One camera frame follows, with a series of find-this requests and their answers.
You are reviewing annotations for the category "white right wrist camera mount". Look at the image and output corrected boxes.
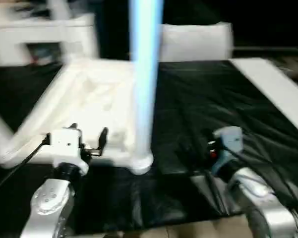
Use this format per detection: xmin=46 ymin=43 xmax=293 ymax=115
xmin=211 ymin=125 xmax=244 ymax=175

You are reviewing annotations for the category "white flat board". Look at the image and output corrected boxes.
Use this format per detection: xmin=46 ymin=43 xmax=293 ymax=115
xmin=231 ymin=57 xmax=298 ymax=140

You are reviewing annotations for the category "black work mat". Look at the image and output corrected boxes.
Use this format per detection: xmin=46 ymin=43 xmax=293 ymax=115
xmin=0 ymin=59 xmax=298 ymax=228

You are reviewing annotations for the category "black tall cabinet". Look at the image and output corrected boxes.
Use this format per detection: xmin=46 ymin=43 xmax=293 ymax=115
xmin=96 ymin=0 xmax=164 ymax=62

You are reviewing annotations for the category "black bar red light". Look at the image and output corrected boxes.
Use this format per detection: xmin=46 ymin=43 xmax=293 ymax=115
xmin=234 ymin=45 xmax=298 ymax=52

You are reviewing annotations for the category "white glass-door cabinet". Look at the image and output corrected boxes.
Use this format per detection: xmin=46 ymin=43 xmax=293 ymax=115
xmin=0 ymin=12 xmax=99 ymax=68

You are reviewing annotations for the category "white plastic table leg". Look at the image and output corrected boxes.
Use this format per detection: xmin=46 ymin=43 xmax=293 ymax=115
xmin=47 ymin=0 xmax=74 ymax=61
xmin=0 ymin=104 xmax=18 ymax=170
xmin=128 ymin=0 xmax=162 ymax=159

